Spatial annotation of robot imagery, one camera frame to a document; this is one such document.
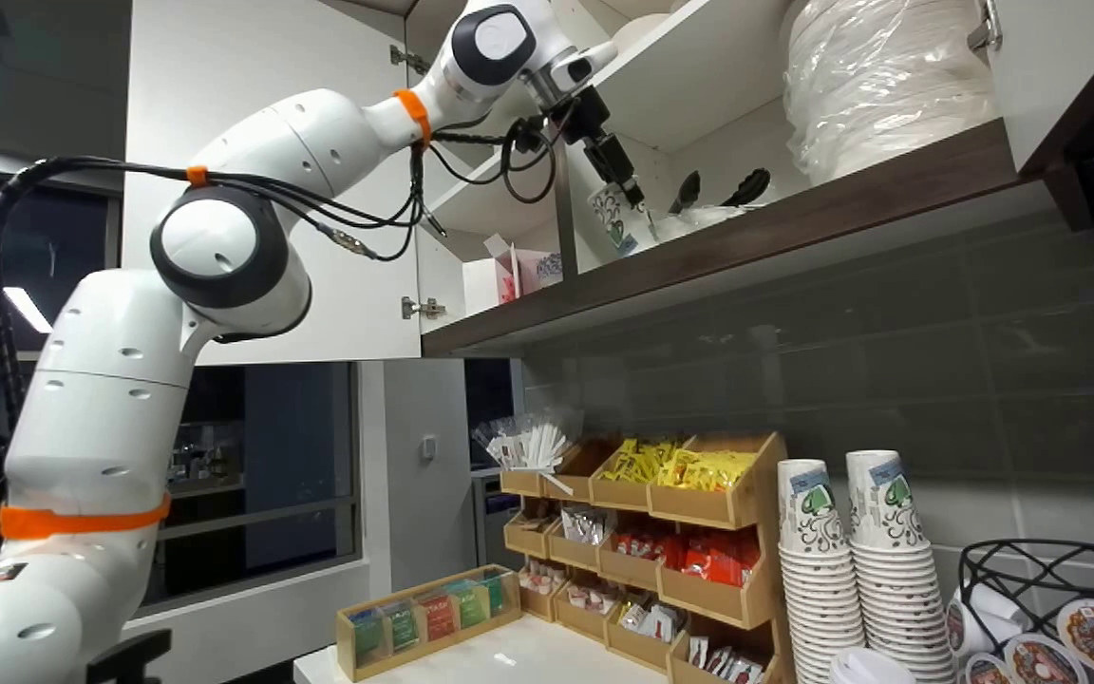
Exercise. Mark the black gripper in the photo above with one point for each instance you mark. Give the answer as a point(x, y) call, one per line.
point(586, 120)

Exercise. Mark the white green paper cup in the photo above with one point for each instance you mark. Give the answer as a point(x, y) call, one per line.
point(605, 219)

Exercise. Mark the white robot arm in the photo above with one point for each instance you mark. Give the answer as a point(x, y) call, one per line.
point(86, 475)

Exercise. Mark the black items on shelf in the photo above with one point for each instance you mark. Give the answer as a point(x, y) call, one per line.
point(719, 194)

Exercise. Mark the open white cabinet door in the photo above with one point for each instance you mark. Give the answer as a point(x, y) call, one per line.
point(199, 65)

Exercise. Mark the left paper cup stack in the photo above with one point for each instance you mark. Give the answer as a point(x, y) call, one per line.
point(818, 570)

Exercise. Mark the paper cup stack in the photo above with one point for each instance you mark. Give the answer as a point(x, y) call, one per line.
point(895, 562)
point(818, 570)

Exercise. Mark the right paper cup stack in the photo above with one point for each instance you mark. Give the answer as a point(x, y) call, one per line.
point(895, 562)

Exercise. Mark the red white box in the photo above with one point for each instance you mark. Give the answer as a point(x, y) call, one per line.
point(522, 271)

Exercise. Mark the white stirrer packets bundle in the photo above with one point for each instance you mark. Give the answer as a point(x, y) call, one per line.
point(524, 459)

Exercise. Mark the yellow sachets left bin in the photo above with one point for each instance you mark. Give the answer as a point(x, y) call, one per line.
point(637, 461)

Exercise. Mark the yellow sachets bin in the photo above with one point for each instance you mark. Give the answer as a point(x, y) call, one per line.
point(687, 470)
point(637, 461)

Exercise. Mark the yellow sachets right bin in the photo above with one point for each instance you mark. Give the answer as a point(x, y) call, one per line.
point(687, 470)

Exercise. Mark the wooden condiment organizer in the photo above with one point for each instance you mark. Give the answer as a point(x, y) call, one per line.
point(598, 562)

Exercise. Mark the red sachets bin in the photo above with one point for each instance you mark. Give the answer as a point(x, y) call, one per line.
point(715, 556)

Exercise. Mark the wooden tea bag box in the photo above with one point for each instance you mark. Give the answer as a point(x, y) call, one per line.
point(424, 621)

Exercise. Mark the wall cabinet with shelves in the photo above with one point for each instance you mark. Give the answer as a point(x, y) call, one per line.
point(746, 131)

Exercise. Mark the black wire basket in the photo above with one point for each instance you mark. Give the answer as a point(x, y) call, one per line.
point(1024, 614)

